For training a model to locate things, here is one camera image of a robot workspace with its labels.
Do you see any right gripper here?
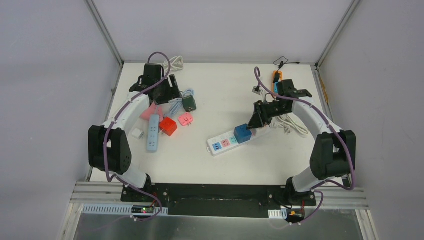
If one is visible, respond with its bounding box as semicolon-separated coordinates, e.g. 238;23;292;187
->
246;99;290;130

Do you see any dark green cube adapter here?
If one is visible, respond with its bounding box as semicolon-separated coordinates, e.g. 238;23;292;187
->
181;95;197;113

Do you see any blue cube adapter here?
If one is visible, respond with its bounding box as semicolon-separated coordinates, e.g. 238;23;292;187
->
233;124;253;144

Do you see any pink square plug adapter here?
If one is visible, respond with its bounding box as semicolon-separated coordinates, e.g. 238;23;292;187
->
177;112;194;127

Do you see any white long power strip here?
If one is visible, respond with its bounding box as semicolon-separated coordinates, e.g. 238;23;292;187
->
206;124;293;157

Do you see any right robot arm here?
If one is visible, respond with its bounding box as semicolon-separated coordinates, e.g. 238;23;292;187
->
247;79;356;206

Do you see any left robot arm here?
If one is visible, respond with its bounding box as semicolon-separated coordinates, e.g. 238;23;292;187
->
88;63;181;203

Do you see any small white plug adapter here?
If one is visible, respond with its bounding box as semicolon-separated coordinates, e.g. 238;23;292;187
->
131;128;145;140

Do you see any pink triangular power strip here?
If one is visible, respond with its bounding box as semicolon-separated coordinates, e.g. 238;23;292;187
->
139;102;164;122

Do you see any red cube adapter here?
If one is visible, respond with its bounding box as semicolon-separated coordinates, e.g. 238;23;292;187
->
158;117;178;137

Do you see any light blue power strip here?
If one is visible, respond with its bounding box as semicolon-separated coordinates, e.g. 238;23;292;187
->
146;114;160;153

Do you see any light blue square adapter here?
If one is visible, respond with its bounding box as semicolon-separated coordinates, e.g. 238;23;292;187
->
273;82;278;94

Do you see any black charger on orange strip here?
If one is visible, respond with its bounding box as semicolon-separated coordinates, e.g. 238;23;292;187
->
272;72;281;83

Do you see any orange power strip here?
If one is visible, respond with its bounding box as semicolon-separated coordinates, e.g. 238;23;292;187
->
272;70;283;94

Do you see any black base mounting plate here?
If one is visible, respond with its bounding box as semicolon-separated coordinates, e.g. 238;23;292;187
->
120;183;317;218

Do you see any light blue coiled cable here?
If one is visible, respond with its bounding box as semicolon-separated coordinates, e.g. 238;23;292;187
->
168;88;195;117

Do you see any white coiled cable top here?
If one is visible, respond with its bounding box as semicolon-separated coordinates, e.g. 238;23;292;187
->
162;55;184;71

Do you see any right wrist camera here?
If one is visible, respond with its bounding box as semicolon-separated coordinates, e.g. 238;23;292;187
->
252;86;262;95

